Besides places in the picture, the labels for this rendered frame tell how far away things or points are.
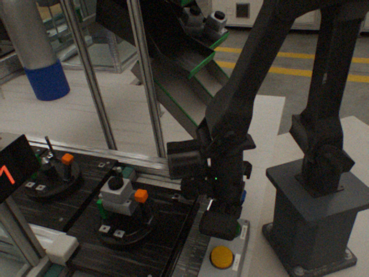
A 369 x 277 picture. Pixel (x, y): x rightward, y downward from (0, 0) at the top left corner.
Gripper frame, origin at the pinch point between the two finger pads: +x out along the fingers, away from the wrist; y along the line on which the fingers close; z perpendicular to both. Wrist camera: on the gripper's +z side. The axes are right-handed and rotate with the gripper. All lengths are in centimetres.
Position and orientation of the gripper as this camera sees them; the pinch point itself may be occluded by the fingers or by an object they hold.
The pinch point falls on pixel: (228, 212)
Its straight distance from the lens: 64.4
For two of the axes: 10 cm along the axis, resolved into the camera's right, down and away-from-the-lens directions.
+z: -9.3, -1.2, 3.4
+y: -3.4, 5.9, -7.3
